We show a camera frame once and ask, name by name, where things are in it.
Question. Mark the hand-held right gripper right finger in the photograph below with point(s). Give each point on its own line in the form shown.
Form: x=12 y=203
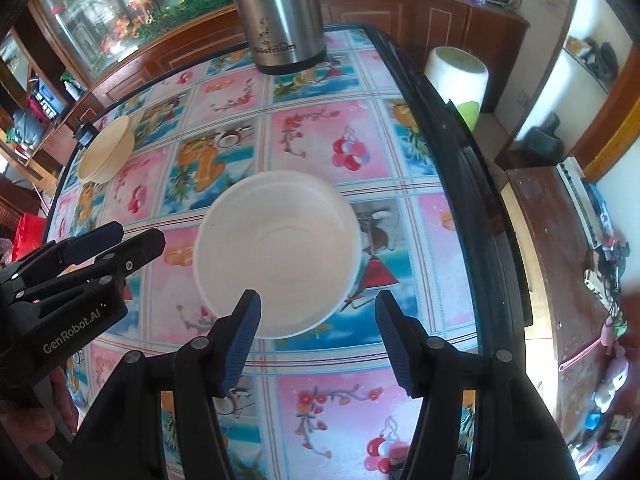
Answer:
x=395 y=345

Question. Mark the stainless steel kettle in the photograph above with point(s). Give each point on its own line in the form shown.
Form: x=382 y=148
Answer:
x=280 y=15

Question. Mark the blue plastic bag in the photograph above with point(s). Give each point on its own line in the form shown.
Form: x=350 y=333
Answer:
x=30 y=127

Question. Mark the white green cylindrical bin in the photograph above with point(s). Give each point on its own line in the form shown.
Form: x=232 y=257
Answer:
x=455 y=75

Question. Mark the dark cloth bundle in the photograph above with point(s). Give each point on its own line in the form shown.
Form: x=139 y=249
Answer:
x=600 y=57

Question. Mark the worn wooden bench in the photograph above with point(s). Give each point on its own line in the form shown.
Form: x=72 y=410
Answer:
x=550 y=260

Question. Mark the small white bowl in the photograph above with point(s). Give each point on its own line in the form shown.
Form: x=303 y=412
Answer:
x=280 y=240

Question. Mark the small black round jar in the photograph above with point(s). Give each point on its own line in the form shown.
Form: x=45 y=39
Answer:
x=85 y=135

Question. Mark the wooden cabinet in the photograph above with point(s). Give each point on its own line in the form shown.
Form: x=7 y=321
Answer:
x=440 y=20

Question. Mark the glass aquarium with flowers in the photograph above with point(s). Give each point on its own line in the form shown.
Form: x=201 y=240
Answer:
x=100 y=15

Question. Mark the black boot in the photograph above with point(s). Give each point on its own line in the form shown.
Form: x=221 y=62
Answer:
x=542 y=140

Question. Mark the white bottle green cap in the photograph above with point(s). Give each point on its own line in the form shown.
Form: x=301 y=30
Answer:
x=73 y=87

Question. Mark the beige paper bowl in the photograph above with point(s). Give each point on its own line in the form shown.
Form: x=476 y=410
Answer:
x=107 y=147

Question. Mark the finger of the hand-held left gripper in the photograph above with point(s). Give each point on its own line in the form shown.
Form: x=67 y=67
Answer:
x=142 y=250
x=95 y=241

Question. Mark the printed floral tablecloth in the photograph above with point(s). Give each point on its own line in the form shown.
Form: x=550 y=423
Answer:
x=320 y=125

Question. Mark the pink plush toy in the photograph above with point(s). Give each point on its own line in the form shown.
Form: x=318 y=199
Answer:
x=612 y=375

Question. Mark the person's left hand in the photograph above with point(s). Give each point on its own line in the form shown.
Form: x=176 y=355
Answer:
x=30 y=427

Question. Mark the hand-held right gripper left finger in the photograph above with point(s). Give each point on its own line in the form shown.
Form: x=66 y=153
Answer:
x=245 y=340

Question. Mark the white power strip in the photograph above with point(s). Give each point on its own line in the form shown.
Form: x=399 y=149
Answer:
x=580 y=195

